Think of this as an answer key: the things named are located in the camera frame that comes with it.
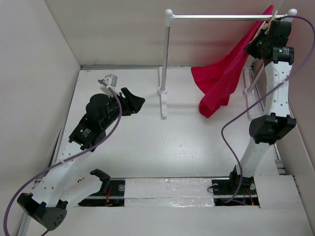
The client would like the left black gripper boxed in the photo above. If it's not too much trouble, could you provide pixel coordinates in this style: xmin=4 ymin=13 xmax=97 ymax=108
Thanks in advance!
xmin=101 ymin=88 xmax=144 ymax=129

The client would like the wooden clothes hanger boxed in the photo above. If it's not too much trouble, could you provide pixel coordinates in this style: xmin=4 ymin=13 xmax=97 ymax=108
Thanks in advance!
xmin=254 ymin=9 xmax=279 ymax=74

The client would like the red t-shirt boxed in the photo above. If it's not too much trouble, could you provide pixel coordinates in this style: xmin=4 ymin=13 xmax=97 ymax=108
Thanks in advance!
xmin=190 ymin=4 xmax=275 ymax=119

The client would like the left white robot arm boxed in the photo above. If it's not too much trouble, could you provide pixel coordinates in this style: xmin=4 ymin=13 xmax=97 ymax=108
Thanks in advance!
xmin=17 ymin=88 xmax=145 ymax=231

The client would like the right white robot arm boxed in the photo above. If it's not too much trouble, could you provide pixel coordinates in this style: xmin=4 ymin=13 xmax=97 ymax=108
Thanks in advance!
xmin=227 ymin=20 xmax=296 ymax=193

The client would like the white metal clothes rack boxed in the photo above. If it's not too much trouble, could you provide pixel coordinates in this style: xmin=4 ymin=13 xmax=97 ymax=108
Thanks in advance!
xmin=157 ymin=8 xmax=298 ymax=121

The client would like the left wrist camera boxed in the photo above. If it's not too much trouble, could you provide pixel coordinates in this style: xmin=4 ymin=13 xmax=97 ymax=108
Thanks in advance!
xmin=98 ymin=74 xmax=118 ymax=96

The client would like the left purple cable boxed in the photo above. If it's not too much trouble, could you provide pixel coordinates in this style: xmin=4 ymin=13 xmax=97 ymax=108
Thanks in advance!
xmin=2 ymin=79 xmax=123 ymax=236

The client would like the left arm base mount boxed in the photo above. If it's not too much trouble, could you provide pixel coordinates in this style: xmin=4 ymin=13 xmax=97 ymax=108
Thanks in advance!
xmin=78 ymin=169 xmax=126 ymax=207

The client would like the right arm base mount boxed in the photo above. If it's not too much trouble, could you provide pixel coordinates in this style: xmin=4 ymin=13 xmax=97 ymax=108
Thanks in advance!
xmin=207 ymin=177 xmax=259 ymax=207

